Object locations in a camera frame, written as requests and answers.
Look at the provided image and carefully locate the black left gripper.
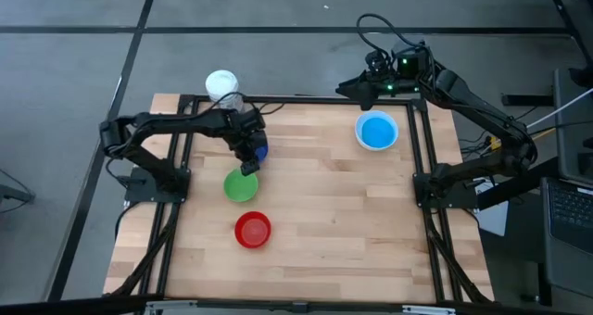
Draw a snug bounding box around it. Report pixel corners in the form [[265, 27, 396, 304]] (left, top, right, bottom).
[[227, 107, 270, 177]]

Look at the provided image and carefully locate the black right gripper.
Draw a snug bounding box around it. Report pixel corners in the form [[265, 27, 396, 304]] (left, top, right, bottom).
[[334, 49, 422, 112]]

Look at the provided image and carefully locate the red plastic bowl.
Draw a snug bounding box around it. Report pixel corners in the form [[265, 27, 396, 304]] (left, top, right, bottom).
[[233, 210, 272, 250]]

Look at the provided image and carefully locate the green plastic bowl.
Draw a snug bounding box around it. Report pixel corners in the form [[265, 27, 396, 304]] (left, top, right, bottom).
[[222, 168, 259, 204]]

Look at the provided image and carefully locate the light blue plastic bowl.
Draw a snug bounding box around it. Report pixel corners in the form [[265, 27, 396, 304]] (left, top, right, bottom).
[[354, 109, 400, 152]]

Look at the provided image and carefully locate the white round container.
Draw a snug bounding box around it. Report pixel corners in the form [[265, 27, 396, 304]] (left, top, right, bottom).
[[205, 69, 245, 112]]

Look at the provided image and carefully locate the black bar with silver brackets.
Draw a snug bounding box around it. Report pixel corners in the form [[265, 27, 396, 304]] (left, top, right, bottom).
[[0, 293, 593, 315]]

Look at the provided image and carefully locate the white paper sheet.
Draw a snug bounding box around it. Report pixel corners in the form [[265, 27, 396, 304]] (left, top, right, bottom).
[[473, 180, 510, 238]]

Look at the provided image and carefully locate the white thin rod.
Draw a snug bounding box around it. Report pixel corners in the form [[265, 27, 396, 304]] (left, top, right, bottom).
[[526, 87, 593, 131]]

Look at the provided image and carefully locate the dark monitor stand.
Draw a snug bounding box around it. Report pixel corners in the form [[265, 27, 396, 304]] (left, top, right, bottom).
[[552, 67, 593, 184]]

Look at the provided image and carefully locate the dark laptop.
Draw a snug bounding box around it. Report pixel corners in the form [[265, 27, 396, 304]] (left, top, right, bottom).
[[539, 175, 593, 303]]

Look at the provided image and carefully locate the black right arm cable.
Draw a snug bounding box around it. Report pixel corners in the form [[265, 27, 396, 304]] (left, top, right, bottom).
[[355, 12, 437, 82]]

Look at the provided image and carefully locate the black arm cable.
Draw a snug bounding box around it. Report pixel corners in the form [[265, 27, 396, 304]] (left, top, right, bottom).
[[203, 91, 287, 117], [355, 12, 437, 82]]

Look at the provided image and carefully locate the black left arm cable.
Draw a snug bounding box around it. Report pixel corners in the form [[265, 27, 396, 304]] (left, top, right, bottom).
[[203, 91, 287, 117]]

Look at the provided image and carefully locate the black aluminium table frame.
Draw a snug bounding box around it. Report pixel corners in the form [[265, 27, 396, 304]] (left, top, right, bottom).
[[104, 94, 495, 307]]

